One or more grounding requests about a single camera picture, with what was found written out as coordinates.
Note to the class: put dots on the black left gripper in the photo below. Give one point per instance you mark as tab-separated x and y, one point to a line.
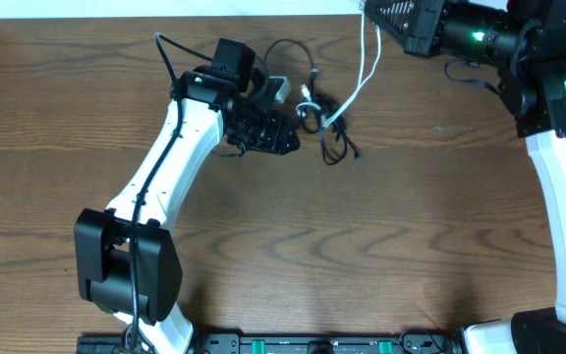
273	133

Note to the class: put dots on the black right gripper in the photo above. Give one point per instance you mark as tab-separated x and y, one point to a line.
426	30

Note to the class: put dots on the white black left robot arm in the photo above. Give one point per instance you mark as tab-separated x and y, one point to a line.
127	263

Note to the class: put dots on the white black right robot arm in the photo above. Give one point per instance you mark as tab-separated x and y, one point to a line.
526	44

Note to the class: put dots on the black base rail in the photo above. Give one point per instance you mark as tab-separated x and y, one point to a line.
322	344

